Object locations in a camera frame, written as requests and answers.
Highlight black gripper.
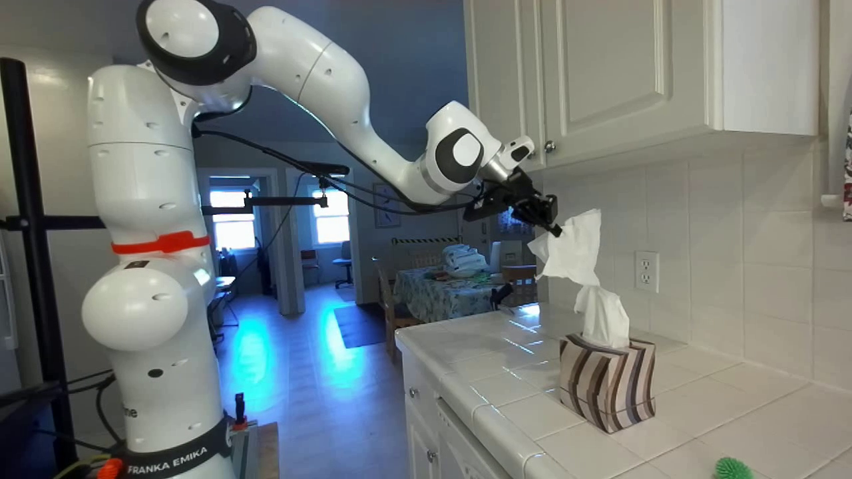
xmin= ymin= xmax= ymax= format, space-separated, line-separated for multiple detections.
xmin=494 ymin=168 xmax=566 ymax=239

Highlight white paper napkin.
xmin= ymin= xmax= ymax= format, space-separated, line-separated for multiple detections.
xmin=525 ymin=207 xmax=608 ymax=291

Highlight white counter base cabinet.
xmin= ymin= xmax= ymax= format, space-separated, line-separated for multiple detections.
xmin=396 ymin=341 xmax=536 ymax=479

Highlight folded white towels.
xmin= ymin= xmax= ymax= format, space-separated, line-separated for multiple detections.
xmin=440 ymin=243 xmax=493 ymax=280

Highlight white tissue in box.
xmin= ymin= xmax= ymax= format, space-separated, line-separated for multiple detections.
xmin=570 ymin=281 xmax=634 ymax=350

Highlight bed with patterned cover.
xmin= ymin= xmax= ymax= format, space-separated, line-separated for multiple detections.
xmin=391 ymin=264 xmax=501 ymax=324

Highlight striped tissue box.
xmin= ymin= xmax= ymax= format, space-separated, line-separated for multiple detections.
xmin=557 ymin=332 xmax=661 ymax=436

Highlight wooden chair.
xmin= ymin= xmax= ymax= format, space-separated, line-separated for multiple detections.
xmin=369 ymin=256 xmax=421 ymax=368

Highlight dark office chair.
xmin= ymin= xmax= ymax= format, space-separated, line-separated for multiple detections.
xmin=329 ymin=243 xmax=356 ymax=291

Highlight bright window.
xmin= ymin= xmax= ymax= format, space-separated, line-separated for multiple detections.
xmin=208 ymin=180 xmax=260 ymax=256
xmin=312 ymin=180 xmax=355 ymax=247

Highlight dark floor rug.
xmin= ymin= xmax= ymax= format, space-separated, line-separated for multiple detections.
xmin=329 ymin=301 xmax=389 ymax=350

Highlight clear cup green base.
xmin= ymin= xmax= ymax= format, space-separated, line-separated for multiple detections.
xmin=710 ymin=454 xmax=759 ymax=479

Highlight wooden cart table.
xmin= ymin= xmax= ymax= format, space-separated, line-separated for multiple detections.
xmin=223 ymin=420 xmax=281 ymax=479

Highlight orange plug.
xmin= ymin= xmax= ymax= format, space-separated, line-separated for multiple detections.
xmin=91 ymin=453 xmax=128 ymax=479

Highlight black metal stand pole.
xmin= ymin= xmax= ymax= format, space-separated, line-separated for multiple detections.
xmin=0 ymin=56 xmax=110 ymax=473

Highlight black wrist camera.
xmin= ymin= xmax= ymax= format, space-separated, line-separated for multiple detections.
xmin=460 ymin=180 xmax=517 ymax=224

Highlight white wall power outlet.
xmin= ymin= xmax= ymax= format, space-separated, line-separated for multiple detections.
xmin=634 ymin=251 xmax=662 ymax=296

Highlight white wall cabinet frame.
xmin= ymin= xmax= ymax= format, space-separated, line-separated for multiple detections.
xmin=460 ymin=0 xmax=821 ymax=176

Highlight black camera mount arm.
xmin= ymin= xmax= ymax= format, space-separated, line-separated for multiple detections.
xmin=200 ymin=156 xmax=355 ymax=217

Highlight black robot arm cables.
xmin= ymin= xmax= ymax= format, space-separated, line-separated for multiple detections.
xmin=188 ymin=110 xmax=476 ymax=221

